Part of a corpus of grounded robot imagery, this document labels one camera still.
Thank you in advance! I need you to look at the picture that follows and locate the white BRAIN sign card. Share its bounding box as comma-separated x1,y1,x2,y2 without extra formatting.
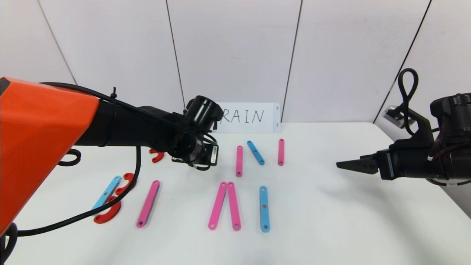
215,103,281,133

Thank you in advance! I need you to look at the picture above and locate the black looped right arm cable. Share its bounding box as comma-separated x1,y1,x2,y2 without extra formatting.
399,68,419,135

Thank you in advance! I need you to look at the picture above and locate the large red arc piece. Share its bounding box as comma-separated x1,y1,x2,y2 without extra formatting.
93,196,122,224

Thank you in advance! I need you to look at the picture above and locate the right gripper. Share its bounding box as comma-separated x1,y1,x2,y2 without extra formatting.
336,148,430,180

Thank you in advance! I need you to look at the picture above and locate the medium red arc piece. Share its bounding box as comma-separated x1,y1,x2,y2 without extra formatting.
115,173,136,195

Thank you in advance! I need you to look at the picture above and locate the black right camera bracket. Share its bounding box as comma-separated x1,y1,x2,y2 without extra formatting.
407,109,435,146

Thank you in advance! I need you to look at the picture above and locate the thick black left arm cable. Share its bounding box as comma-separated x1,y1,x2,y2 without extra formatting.
0,146,142,265

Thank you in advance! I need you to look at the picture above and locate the short black cable loop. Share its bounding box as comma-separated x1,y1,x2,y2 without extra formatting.
57,148,81,167

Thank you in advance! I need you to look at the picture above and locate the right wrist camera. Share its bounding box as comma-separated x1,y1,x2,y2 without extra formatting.
383,106,405,124

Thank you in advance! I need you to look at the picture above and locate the short blue bar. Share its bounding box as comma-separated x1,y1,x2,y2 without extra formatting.
247,141,265,165

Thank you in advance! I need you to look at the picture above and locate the long blue bar orange dot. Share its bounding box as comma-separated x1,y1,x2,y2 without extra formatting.
259,186,270,233

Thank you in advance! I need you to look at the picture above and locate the long pink bar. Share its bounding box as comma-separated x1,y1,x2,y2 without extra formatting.
208,182,228,231
227,182,242,231
236,145,244,177
136,180,161,228

